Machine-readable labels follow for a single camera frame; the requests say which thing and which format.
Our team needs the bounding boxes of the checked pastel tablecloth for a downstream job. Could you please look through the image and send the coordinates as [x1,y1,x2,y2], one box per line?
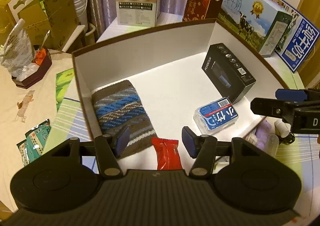
[44,96,319,219]

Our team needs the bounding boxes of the striped knitted sock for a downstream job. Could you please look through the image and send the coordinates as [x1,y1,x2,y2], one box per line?
[92,80,157,159]

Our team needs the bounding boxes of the purple cream tube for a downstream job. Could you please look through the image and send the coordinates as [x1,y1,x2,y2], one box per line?
[254,120,272,150]

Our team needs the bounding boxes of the dark red gift bag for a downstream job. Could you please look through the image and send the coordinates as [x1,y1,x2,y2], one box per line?
[182,0,223,21]

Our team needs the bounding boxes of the blue milk carton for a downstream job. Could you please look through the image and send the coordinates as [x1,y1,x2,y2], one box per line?
[271,0,319,73]

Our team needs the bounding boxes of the brown cardboard carton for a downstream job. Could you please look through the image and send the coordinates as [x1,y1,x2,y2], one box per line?
[7,0,78,50]

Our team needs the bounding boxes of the large brown cardboard box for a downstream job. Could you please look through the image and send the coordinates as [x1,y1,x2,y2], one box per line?
[71,17,291,174]

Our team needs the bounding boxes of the stack of white bowls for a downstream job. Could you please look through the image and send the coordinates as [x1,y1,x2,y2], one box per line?
[73,0,93,34]

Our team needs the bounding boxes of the small dark wooden tray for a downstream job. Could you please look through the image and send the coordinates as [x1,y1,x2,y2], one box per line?
[11,46,52,89]

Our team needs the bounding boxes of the green white milk carton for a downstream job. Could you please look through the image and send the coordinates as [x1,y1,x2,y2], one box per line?
[219,0,292,57]

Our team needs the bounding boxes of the black product box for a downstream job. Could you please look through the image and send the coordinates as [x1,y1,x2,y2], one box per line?
[202,43,256,104]

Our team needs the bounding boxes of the white crumpled plastic bag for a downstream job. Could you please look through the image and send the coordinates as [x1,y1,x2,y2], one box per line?
[1,19,35,77]

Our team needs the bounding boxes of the red snack packet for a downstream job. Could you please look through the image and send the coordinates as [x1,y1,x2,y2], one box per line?
[152,137,183,170]

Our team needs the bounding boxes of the green medicine sachets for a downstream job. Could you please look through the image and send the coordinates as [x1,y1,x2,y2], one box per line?
[16,119,51,166]

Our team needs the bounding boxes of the white pill bottle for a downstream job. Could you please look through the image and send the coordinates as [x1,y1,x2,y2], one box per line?
[274,119,291,138]

